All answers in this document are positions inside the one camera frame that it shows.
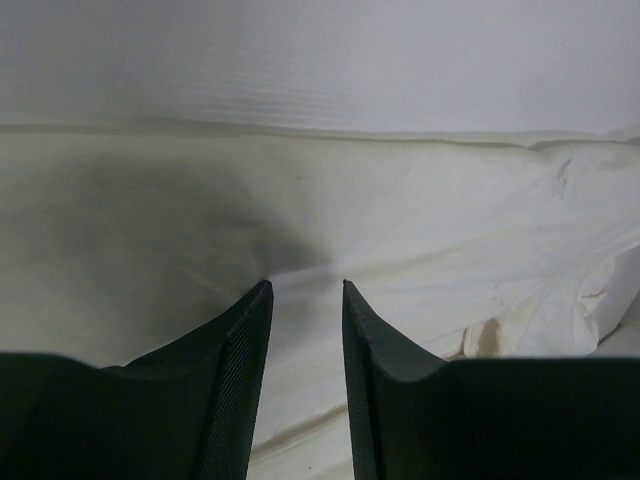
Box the white t shirt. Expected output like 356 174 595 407
1 129 639 479

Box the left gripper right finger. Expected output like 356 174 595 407
342 282 639 479

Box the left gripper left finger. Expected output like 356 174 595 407
1 280 273 479

